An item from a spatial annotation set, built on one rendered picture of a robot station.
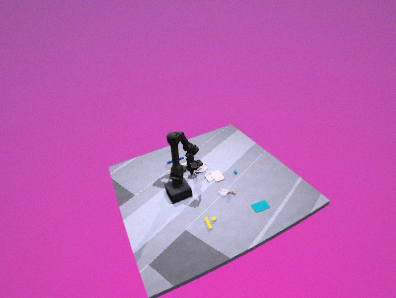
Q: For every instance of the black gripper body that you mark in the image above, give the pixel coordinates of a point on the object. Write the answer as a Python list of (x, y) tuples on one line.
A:
[(188, 168)]

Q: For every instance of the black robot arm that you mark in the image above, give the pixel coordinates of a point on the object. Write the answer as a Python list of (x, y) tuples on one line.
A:
[(176, 174)]

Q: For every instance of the cyan flat plate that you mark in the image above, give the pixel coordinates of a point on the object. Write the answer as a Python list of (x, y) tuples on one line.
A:
[(260, 206)]

